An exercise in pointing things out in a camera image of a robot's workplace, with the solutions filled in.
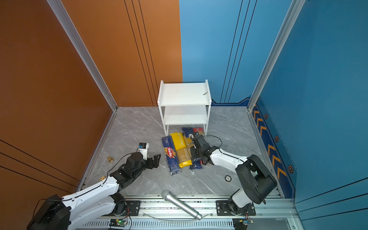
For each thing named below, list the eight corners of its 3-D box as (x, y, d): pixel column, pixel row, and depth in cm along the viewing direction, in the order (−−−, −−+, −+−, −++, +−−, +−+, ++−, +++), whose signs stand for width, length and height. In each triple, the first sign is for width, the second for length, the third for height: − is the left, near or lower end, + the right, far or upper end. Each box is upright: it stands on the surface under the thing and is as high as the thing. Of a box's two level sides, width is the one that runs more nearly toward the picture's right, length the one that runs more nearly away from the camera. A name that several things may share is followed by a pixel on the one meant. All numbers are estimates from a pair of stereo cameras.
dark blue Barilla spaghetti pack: (171, 175, 86) (170, 173, 83) (161, 140, 102) (161, 137, 99) (182, 171, 87) (181, 169, 84) (171, 137, 103) (170, 134, 100)
